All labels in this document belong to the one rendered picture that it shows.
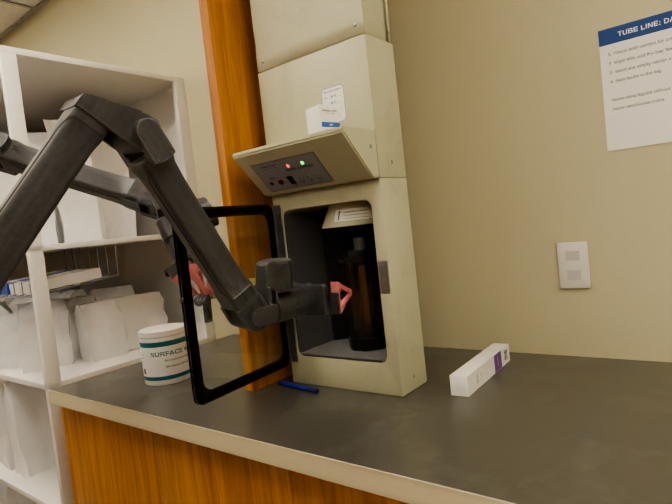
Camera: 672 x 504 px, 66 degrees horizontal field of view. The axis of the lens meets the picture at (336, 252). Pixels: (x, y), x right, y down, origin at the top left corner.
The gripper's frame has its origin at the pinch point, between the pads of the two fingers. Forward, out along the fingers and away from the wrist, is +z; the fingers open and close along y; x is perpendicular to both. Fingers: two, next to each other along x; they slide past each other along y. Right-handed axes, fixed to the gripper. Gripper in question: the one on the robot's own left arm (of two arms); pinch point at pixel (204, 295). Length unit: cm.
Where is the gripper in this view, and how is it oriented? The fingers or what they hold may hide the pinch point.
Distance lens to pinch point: 118.1
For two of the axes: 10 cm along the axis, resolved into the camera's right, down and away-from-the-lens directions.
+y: -7.0, 5.0, 5.1
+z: 4.7, 8.6, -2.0
